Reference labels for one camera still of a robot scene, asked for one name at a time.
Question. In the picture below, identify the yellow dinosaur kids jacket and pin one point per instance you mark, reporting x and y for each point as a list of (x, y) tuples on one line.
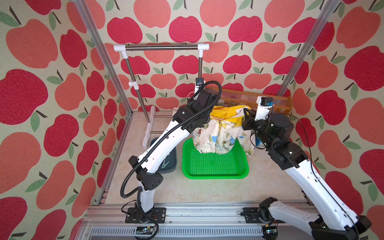
[(223, 130)]

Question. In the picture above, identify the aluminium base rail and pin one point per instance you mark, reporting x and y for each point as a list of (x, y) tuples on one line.
[(180, 221)]

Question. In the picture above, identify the aluminium frame post left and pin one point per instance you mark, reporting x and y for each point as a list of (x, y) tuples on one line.
[(103, 53)]

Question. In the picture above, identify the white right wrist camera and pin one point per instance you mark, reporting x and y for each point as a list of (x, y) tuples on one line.
[(265, 104)]

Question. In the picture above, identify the white and steel clothes rack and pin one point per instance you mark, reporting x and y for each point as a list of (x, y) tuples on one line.
[(123, 49)]

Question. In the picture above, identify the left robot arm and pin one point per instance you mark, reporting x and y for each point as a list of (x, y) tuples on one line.
[(145, 177)]

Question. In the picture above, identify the wooden shelf rack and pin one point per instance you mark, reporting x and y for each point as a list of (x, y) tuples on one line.
[(279, 114)]

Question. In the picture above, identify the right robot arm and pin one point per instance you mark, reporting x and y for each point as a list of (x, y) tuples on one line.
[(335, 220)]

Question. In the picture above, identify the green plastic basket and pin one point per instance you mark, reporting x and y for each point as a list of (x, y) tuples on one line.
[(212, 166)]

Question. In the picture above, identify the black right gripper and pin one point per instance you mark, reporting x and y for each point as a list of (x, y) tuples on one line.
[(249, 121)]

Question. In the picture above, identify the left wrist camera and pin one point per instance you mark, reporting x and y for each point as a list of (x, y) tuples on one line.
[(199, 83)]

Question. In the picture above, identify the dark blue plastic tray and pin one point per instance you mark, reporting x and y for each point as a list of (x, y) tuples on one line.
[(169, 163)]

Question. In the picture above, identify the light blue clothespin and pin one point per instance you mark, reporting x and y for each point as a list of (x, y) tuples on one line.
[(164, 164)]

